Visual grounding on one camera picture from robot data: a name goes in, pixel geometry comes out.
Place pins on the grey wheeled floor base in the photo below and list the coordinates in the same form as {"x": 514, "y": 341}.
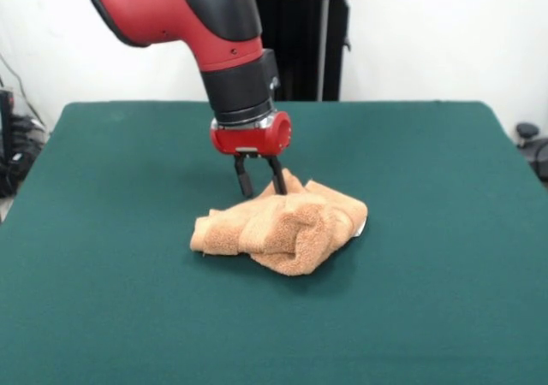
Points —
{"x": 527, "y": 130}

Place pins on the dark green table cloth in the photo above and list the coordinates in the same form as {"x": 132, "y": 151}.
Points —
{"x": 128, "y": 231}

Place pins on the tan terry cloth towel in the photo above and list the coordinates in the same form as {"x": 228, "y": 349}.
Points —
{"x": 274, "y": 235}

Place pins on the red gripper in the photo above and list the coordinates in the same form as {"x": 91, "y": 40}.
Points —
{"x": 248, "y": 141}

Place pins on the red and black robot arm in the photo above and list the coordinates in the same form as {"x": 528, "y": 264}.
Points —
{"x": 192, "y": 17}

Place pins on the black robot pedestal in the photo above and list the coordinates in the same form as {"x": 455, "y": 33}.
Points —
{"x": 308, "y": 38}

